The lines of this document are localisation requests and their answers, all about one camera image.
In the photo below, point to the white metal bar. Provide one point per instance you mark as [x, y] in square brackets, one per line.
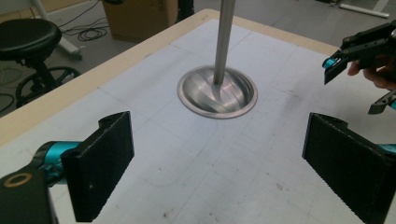
[364, 11]

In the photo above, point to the cardboard box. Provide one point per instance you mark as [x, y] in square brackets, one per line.
[140, 18]

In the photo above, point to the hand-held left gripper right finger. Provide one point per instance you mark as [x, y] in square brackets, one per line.
[348, 168]

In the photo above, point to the black stool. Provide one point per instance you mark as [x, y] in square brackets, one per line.
[28, 37]

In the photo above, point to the white table leg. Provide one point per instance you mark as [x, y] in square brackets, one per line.
[62, 40]

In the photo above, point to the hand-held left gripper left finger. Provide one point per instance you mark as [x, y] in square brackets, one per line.
[99, 168]

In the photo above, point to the metal stand with round base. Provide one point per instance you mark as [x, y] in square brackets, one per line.
[222, 90]

